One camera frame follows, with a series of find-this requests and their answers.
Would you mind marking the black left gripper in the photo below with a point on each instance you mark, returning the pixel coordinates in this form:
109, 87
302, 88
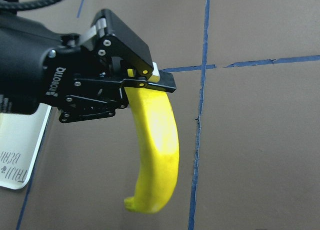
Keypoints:
38, 66

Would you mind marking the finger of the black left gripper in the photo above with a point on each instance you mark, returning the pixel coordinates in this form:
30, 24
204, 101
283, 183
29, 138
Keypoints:
117, 81
110, 34

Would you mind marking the yellow banana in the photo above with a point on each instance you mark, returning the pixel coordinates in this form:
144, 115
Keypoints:
158, 150

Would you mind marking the white bear print tray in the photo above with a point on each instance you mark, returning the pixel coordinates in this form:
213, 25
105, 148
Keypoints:
20, 140

